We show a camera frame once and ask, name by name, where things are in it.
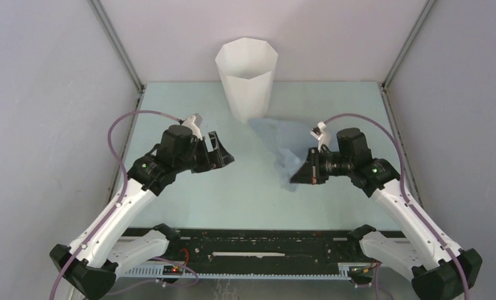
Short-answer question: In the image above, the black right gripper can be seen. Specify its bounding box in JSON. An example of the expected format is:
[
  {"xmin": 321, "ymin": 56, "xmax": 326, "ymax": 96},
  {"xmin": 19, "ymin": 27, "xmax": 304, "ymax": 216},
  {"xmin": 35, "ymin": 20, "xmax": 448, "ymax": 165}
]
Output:
[{"xmin": 291, "ymin": 147, "xmax": 353, "ymax": 184}]

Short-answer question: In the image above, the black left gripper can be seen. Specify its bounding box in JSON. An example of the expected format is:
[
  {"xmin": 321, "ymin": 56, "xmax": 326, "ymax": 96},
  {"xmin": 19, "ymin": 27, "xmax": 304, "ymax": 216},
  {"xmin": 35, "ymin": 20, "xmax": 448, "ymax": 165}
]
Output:
[{"xmin": 175, "ymin": 131, "xmax": 234, "ymax": 173}]

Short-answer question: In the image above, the light blue plastic trash bag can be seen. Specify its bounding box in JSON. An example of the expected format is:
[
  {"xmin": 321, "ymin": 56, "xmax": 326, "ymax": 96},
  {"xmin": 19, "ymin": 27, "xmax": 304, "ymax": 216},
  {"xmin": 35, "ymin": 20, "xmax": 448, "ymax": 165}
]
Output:
[{"xmin": 248, "ymin": 118, "xmax": 318, "ymax": 192}]

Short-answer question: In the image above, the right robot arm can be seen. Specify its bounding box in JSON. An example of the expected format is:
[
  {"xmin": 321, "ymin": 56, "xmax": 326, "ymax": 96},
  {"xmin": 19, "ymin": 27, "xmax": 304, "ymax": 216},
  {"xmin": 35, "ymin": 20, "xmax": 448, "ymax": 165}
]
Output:
[{"xmin": 290, "ymin": 122, "xmax": 482, "ymax": 299}]

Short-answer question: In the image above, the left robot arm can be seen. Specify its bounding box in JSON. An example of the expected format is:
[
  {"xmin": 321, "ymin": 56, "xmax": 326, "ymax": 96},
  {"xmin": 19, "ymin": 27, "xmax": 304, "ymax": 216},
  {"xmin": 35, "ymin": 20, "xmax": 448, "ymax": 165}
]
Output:
[{"xmin": 49, "ymin": 124, "xmax": 235, "ymax": 299}]

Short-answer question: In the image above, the white faceted trash bin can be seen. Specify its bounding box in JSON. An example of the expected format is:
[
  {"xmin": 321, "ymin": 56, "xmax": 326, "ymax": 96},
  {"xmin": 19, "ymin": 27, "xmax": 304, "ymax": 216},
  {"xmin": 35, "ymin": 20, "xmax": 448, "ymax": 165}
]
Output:
[{"xmin": 215, "ymin": 37, "xmax": 278, "ymax": 123}]

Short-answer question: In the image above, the small electronics board with leds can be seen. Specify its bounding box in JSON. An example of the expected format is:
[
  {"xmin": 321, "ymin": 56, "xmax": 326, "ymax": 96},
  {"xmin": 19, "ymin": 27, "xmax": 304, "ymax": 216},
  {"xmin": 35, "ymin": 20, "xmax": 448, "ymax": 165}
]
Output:
[{"xmin": 161, "ymin": 265, "xmax": 185, "ymax": 276}]

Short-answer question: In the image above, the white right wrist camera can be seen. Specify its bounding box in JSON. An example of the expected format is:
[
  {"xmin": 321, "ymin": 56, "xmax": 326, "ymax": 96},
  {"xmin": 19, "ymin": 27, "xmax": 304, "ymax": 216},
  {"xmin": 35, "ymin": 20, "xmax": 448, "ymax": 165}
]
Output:
[{"xmin": 310, "ymin": 121, "xmax": 332, "ymax": 151}]

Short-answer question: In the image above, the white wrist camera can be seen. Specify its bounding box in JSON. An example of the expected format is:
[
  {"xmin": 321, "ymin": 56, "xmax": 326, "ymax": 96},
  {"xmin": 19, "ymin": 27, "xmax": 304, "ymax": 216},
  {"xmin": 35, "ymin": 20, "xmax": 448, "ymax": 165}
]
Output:
[
  {"xmin": 310, "ymin": 121, "xmax": 332, "ymax": 151},
  {"xmin": 180, "ymin": 113, "xmax": 203, "ymax": 141}
]

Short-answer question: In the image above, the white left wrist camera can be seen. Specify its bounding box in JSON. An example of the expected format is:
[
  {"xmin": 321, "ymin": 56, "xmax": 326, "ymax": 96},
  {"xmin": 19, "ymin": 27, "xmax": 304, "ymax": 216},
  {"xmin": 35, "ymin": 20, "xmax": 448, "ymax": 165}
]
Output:
[{"xmin": 180, "ymin": 113, "xmax": 203, "ymax": 141}]

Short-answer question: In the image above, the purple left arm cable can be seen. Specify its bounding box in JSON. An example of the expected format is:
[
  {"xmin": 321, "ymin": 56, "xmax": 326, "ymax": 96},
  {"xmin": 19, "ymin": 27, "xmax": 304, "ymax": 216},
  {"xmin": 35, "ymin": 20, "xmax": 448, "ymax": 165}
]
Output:
[{"xmin": 48, "ymin": 109, "xmax": 182, "ymax": 300}]

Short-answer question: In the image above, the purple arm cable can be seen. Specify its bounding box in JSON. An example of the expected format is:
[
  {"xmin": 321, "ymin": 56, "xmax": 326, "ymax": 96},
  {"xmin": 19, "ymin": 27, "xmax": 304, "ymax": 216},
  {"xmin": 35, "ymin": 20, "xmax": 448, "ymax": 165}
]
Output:
[
  {"xmin": 324, "ymin": 112, "xmax": 472, "ymax": 300},
  {"xmin": 48, "ymin": 109, "xmax": 182, "ymax": 300}
]

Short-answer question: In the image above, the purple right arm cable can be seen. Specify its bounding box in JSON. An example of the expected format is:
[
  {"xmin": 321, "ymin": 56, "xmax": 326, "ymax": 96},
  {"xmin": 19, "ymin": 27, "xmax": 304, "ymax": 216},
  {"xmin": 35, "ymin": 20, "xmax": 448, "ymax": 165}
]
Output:
[{"xmin": 324, "ymin": 112, "xmax": 472, "ymax": 300}]

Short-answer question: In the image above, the left aluminium frame post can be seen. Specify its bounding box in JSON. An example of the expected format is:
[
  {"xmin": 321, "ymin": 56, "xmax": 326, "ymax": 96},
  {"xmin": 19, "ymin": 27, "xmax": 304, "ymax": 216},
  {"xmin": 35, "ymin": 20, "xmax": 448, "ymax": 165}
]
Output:
[{"xmin": 88, "ymin": 0, "xmax": 145, "ymax": 94}]

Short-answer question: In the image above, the aluminium frame post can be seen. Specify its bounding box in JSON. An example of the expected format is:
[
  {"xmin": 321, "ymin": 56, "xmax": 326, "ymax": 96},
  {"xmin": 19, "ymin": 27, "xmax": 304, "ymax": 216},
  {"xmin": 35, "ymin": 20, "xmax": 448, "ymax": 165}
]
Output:
[
  {"xmin": 88, "ymin": 0, "xmax": 145, "ymax": 94},
  {"xmin": 381, "ymin": 0, "xmax": 437, "ymax": 90}
]

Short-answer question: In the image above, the right aluminium frame post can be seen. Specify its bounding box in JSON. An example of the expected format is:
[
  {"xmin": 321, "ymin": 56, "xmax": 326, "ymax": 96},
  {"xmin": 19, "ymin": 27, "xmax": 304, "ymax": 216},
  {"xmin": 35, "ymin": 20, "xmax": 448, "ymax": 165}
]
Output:
[{"xmin": 381, "ymin": 0, "xmax": 437, "ymax": 90}]

